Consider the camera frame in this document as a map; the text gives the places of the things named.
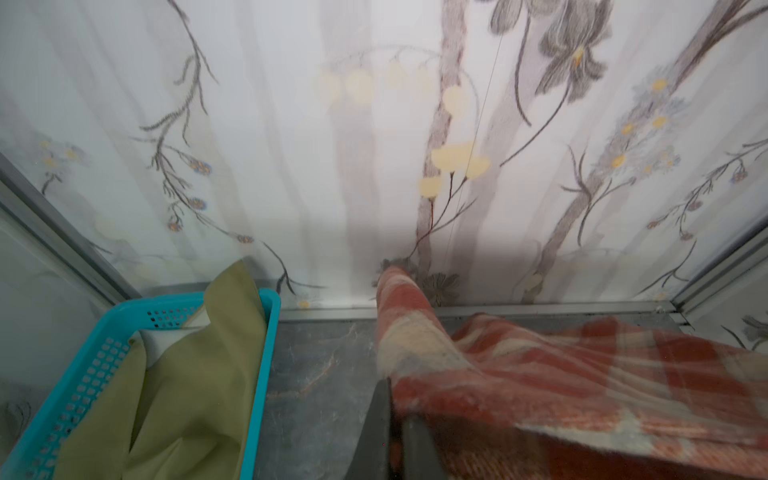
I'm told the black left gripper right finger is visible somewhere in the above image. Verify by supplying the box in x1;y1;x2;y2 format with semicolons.
401;415;447;480

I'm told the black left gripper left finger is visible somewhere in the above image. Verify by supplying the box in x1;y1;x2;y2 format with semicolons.
344;379;392;480

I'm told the red plaid wool skirt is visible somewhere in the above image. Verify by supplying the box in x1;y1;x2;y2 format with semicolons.
376;267;767;479

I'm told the olive green skirt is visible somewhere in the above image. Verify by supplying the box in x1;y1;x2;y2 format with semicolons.
53;260;267;479

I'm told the teal plastic basket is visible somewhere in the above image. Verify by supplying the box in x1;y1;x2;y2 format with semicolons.
0;287;282;480

